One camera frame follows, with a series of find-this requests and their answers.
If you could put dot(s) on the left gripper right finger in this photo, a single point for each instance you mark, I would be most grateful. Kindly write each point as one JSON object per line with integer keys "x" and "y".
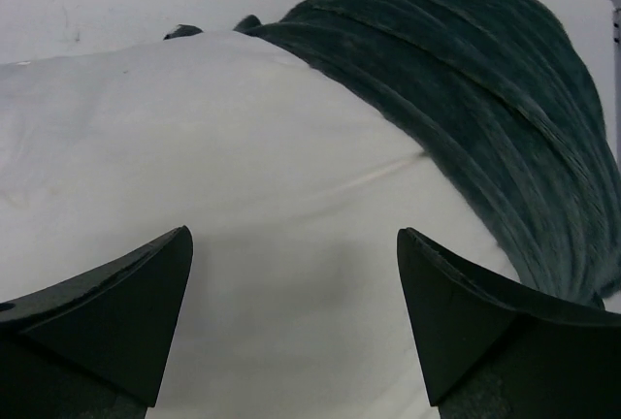
{"x": 485, "y": 340}

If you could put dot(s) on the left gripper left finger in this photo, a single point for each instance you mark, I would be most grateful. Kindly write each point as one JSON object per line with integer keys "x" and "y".
{"x": 100, "y": 339}

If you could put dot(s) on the white pillow insert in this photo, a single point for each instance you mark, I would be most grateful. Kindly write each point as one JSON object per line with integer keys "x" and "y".
{"x": 294, "y": 191}

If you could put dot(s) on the zebra and grey pillowcase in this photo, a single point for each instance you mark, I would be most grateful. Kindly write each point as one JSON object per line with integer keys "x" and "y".
{"x": 504, "y": 107}

